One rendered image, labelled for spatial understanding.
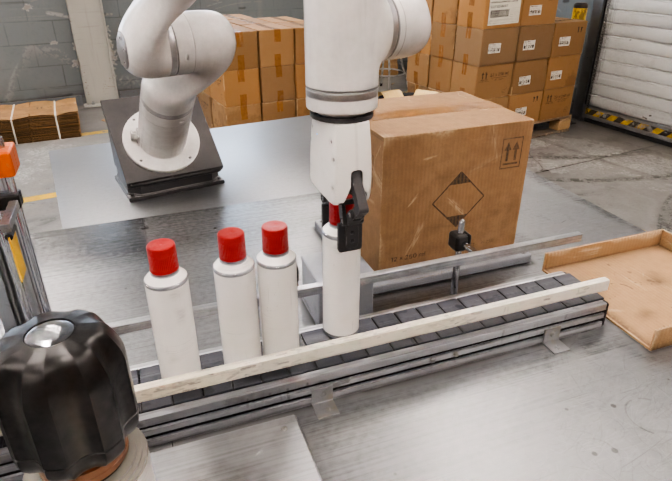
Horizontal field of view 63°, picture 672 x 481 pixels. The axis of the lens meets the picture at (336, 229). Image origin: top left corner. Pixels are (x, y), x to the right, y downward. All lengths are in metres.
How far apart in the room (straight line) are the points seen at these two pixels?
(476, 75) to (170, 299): 3.71
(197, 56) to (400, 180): 0.49
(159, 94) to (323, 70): 0.71
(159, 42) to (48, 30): 4.95
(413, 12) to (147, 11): 0.59
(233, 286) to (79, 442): 0.34
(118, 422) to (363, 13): 0.44
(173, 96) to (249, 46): 2.78
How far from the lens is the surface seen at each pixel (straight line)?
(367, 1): 0.61
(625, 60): 5.29
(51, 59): 6.10
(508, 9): 4.31
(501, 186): 1.08
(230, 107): 4.06
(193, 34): 1.17
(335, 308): 0.76
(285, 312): 0.73
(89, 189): 1.59
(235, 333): 0.73
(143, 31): 1.13
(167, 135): 1.38
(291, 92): 4.22
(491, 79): 4.33
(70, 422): 0.39
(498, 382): 0.87
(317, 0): 0.61
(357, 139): 0.63
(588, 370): 0.93
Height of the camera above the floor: 1.39
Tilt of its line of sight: 27 degrees down
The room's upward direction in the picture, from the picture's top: straight up
